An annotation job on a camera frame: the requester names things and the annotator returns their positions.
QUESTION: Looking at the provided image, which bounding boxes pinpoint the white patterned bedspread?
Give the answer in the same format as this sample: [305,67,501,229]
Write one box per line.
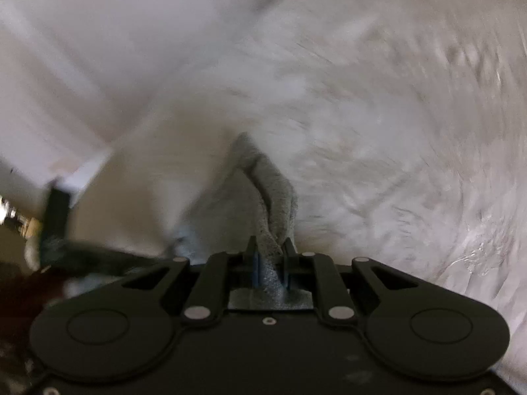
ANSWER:
[74,0,527,383]

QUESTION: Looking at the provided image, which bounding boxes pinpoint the grey pants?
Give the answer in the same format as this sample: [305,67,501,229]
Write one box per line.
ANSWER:
[167,132,314,312]

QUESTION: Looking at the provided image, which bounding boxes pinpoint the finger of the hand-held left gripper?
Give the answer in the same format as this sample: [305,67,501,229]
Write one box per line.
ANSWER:
[40,239,179,277]
[40,180,75,243]

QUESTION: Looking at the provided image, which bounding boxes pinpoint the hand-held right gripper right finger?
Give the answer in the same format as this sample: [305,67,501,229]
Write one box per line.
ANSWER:
[282,238,419,329]

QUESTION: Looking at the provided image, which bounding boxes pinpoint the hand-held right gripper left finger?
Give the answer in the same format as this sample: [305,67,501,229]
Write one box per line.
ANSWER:
[123,236,260,331]

